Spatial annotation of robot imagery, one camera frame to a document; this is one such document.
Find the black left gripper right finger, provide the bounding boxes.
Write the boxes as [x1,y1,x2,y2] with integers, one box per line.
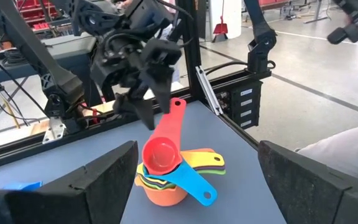
[257,139,358,224]

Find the red storage bins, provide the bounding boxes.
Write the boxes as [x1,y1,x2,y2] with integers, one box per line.
[17,0,58,30]

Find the aluminium rail piece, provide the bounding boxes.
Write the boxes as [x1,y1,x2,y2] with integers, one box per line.
[196,65,223,116]

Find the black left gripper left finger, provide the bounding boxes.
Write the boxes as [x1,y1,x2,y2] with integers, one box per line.
[0,140,139,224]

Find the teal measuring cup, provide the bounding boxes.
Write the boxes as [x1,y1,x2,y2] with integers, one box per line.
[143,160,219,208]

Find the orange measuring cup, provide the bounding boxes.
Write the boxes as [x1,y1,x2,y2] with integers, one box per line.
[134,147,216,207]

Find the silver bracket plate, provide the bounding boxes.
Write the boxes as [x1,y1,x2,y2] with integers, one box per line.
[42,117,67,144]

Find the red dustpan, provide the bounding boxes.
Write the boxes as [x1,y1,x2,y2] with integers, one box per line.
[212,0,229,43]

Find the blue measuring cup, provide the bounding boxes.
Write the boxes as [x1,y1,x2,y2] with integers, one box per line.
[2,181,43,192]

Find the black cable coil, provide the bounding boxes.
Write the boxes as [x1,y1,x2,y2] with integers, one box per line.
[3,49,27,65]

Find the red measuring cup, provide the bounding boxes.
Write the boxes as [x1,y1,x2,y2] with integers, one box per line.
[141,97,188,176]

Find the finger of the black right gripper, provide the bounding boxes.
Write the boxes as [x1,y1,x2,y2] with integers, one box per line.
[112,88,155,131]
[147,67,175,114]

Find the green measuring cup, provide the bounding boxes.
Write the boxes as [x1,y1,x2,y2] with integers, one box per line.
[138,169,227,191]

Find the black box with white labels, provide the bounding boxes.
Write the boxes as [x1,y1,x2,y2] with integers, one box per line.
[228,80,264,130]

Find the black aluminium table frame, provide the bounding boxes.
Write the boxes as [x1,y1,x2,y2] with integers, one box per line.
[0,0,275,174]

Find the yellow measuring cup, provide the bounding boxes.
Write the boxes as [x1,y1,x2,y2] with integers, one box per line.
[136,151,226,187]

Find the purple measuring cup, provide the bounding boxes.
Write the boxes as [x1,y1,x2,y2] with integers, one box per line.
[144,164,226,189]

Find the person's leg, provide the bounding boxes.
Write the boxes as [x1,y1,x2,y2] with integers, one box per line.
[295,122,358,184]

